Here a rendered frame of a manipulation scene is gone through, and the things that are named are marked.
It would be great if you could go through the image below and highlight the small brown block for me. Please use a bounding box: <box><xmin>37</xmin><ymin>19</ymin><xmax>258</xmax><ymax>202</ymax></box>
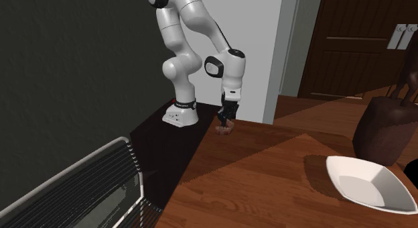
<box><xmin>215</xmin><ymin>119</ymin><xmax>234</xmax><ymax>136</ymax></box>

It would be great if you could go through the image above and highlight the dark robot stand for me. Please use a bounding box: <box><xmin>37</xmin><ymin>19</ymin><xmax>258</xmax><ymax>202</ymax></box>
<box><xmin>129</xmin><ymin>99</ymin><xmax>224</xmax><ymax>211</ymax></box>

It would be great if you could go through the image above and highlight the dark brown wooden door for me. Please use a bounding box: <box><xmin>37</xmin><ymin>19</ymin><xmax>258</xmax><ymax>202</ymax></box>
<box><xmin>297</xmin><ymin>0</ymin><xmax>418</xmax><ymax>101</ymax></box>

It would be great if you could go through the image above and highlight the white angular bowl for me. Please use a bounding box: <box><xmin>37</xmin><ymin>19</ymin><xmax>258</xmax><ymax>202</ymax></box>
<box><xmin>325</xmin><ymin>155</ymin><xmax>418</xmax><ymax>215</ymax></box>

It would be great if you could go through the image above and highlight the black wire rack white frame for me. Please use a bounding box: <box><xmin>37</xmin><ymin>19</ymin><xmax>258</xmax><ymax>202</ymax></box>
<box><xmin>0</xmin><ymin>136</ymin><xmax>163</xmax><ymax>228</ymax></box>

